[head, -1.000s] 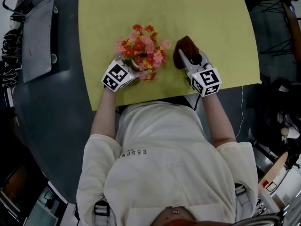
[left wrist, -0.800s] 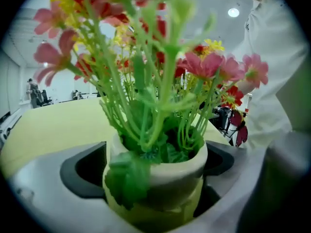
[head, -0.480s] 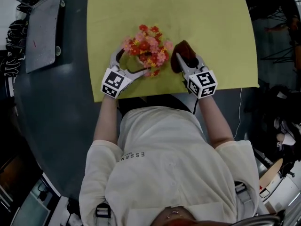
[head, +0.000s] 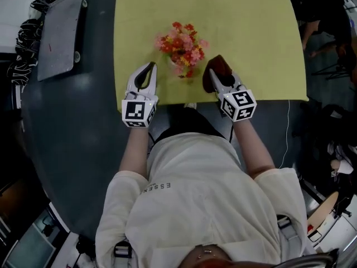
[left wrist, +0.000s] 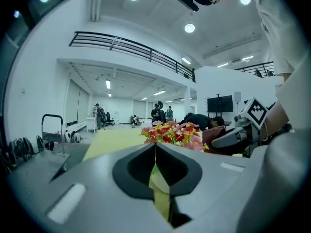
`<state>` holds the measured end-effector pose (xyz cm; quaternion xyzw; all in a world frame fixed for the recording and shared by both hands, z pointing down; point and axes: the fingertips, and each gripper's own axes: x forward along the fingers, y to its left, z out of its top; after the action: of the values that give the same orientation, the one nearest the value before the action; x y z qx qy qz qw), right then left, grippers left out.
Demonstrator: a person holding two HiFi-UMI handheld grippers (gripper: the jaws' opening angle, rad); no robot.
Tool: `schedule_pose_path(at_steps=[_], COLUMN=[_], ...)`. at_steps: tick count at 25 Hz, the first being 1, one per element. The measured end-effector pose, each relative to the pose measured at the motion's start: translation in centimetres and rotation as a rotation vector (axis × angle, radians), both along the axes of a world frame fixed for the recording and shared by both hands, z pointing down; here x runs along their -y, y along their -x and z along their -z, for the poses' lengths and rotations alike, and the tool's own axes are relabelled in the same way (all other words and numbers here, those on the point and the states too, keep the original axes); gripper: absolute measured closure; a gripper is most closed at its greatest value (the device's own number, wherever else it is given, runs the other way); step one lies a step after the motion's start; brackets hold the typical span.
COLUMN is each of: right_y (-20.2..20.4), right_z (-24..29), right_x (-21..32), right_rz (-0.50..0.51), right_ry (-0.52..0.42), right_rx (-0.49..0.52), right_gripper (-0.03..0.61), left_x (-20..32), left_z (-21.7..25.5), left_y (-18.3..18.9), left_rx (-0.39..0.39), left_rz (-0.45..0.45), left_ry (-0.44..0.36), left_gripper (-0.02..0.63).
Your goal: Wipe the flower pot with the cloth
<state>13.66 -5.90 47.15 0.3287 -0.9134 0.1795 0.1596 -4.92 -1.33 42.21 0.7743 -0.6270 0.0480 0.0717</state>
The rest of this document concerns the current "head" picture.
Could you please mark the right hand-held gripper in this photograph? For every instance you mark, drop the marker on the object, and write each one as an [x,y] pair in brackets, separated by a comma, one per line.
[238,105]

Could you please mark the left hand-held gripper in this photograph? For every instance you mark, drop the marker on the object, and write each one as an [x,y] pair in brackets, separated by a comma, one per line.
[136,110]

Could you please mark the brown knitted cloth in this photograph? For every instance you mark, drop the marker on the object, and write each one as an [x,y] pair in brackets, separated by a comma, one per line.
[220,64]

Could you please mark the red and pink flower bouquet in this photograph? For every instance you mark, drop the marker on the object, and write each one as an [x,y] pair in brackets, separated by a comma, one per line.
[181,46]

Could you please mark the person's right forearm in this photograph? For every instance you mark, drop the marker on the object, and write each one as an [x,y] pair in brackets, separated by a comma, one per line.
[253,149]

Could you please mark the person's left forearm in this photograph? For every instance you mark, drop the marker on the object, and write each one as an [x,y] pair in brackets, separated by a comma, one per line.
[135,152]

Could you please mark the person's white shoe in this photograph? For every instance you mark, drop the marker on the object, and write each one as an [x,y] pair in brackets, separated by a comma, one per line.
[190,105]

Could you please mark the yellow tablecloth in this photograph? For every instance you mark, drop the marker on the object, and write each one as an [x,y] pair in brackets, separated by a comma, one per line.
[251,38]

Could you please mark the person's black trousers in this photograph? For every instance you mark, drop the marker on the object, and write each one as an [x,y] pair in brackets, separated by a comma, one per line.
[189,124]

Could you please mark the grey metal tray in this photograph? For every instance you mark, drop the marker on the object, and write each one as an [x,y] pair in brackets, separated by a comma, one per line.
[61,32]

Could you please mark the row of black white backpacks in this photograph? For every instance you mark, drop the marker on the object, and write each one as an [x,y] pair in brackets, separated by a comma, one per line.
[26,52]

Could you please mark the person's white t-shirt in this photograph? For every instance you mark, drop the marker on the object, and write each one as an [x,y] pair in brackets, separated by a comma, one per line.
[200,200]

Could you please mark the round wooden board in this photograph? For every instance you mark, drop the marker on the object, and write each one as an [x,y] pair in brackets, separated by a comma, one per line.
[323,214]

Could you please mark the silver head mount bar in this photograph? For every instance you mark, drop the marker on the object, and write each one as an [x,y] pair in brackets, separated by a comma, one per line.
[309,260]

